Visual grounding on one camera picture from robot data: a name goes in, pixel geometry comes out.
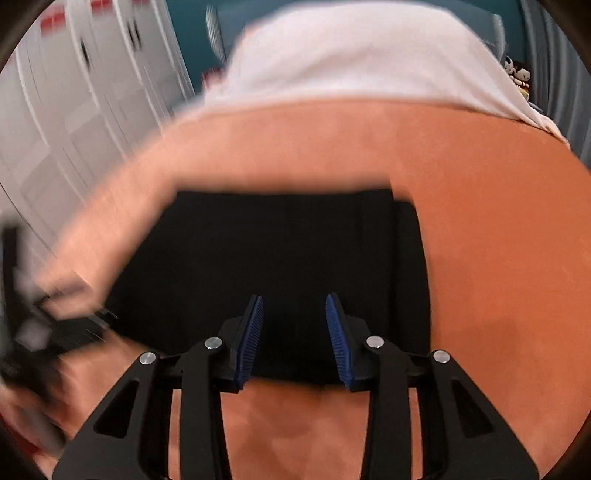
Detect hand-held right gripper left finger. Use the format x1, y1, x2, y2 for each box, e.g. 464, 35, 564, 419
53, 294, 265, 480

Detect white bed sheet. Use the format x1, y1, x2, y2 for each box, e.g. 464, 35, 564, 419
203, 4, 571, 149

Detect teal upholstered headboard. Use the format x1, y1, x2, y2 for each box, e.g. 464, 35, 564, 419
203, 4, 509, 64

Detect orange plush blanket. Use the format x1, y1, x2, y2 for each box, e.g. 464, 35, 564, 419
9, 99, 591, 480

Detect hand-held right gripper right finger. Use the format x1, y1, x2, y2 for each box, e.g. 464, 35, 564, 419
325, 292, 539, 480

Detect white panelled wardrobe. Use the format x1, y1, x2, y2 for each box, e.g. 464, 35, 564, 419
0, 0, 195, 252

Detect black pants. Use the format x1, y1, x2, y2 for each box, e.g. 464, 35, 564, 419
104, 187, 433, 393

